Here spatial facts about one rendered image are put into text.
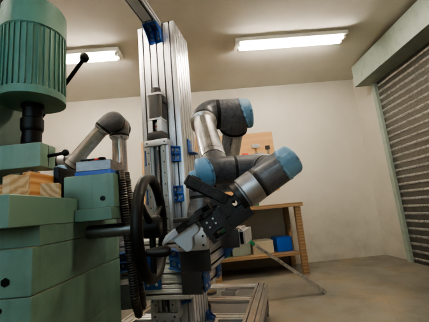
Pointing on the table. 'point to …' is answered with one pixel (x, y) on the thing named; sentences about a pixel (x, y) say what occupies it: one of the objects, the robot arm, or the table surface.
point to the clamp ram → (62, 176)
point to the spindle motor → (32, 55)
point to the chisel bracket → (26, 158)
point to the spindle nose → (32, 122)
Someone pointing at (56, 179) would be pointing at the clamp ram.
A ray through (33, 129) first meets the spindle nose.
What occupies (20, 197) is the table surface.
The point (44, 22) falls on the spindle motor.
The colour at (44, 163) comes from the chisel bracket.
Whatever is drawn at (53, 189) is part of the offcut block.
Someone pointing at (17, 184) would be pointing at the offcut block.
